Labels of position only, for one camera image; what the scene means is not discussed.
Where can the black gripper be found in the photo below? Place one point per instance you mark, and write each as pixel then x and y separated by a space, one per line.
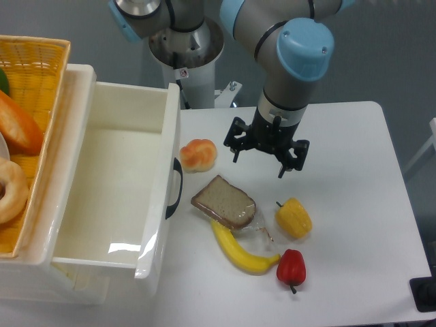
pixel 271 138

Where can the brown toast slice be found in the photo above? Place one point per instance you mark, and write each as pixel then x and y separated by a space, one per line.
pixel 233 208

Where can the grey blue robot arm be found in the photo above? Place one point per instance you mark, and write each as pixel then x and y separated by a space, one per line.
pixel 286 38

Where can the orange round bread roll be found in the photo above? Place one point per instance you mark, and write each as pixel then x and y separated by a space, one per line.
pixel 198 155

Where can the yellow plastic bell pepper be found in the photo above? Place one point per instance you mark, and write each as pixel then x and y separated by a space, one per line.
pixel 293 218

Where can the yellow plastic banana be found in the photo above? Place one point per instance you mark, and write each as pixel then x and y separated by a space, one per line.
pixel 238 256

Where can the red plastic bell pepper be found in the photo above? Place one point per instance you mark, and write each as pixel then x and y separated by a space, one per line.
pixel 291 269

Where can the white open plastic drawer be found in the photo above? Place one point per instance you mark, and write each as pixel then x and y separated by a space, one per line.
pixel 127 182

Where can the black device at table edge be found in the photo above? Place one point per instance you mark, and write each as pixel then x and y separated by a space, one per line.
pixel 423 291

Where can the orange baguette loaf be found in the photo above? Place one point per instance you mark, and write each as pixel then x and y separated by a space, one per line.
pixel 19 129

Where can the yellow wicker basket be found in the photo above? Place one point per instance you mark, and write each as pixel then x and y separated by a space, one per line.
pixel 35 68

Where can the beige bagel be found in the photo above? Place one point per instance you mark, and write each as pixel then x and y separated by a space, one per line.
pixel 14 182

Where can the white plate edge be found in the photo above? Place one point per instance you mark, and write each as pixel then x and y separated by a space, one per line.
pixel 4 150

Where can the green vegetable piece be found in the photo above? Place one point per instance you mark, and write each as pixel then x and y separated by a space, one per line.
pixel 4 82

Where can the white plastic drawer cabinet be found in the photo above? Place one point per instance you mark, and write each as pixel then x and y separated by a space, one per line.
pixel 33 274

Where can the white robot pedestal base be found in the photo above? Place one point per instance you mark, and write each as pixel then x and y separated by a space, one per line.
pixel 188 59

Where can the white metal frame right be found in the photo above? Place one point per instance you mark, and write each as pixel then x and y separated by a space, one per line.
pixel 422 155

